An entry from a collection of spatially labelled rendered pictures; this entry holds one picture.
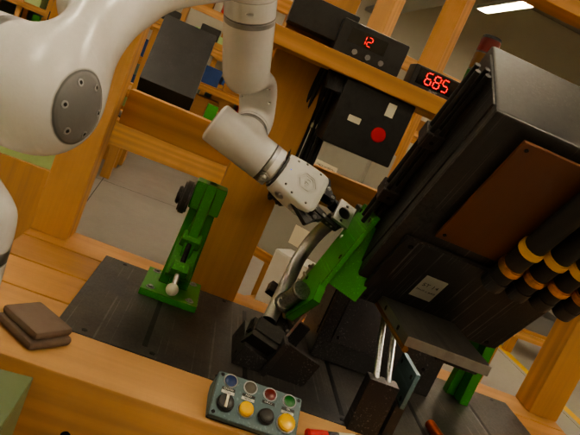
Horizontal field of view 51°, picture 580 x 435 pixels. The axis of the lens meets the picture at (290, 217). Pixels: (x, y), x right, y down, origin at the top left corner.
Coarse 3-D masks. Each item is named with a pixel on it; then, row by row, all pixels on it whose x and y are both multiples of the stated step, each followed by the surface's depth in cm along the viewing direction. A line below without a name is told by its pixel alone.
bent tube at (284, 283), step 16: (336, 208) 126; (352, 208) 127; (320, 224) 131; (304, 240) 134; (320, 240) 133; (304, 256) 133; (288, 272) 129; (288, 288) 127; (272, 304) 124; (272, 320) 124
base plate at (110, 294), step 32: (96, 288) 126; (128, 288) 133; (64, 320) 108; (96, 320) 113; (128, 320) 118; (160, 320) 124; (192, 320) 131; (224, 320) 138; (160, 352) 111; (192, 352) 117; (224, 352) 122; (288, 384) 120; (320, 384) 126; (352, 384) 133; (320, 416) 113; (416, 416) 131; (448, 416) 138; (480, 416) 146; (512, 416) 155
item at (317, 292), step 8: (312, 288) 118; (320, 288) 116; (312, 296) 115; (320, 296) 116; (296, 304) 121; (304, 304) 117; (312, 304) 115; (288, 312) 121; (296, 312) 119; (304, 312) 118
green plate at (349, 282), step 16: (352, 224) 123; (368, 224) 115; (336, 240) 126; (352, 240) 117; (368, 240) 117; (336, 256) 119; (352, 256) 117; (320, 272) 121; (336, 272) 117; (352, 272) 118; (336, 288) 119; (352, 288) 119
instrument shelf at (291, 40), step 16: (288, 32) 131; (288, 48) 131; (304, 48) 132; (320, 48) 132; (320, 64) 134; (336, 64) 133; (352, 64) 133; (368, 80) 134; (384, 80) 134; (400, 80) 135; (400, 96) 135; (416, 96) 136; (432, 96) 136; (416, 112) 158; (432, 112) 137
